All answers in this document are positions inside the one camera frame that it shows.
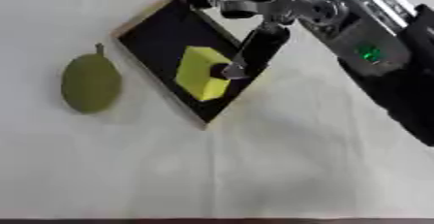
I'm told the tan cardboard box black inside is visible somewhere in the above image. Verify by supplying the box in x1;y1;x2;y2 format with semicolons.
109;0;271;130

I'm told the yellow block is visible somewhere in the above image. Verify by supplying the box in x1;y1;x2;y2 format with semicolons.
172;46;234;103

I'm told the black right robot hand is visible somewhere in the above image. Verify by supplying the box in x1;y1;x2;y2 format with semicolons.
184;0;302;80

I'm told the green toy jackfruit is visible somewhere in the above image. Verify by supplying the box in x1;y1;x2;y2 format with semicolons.
59;43;124;114

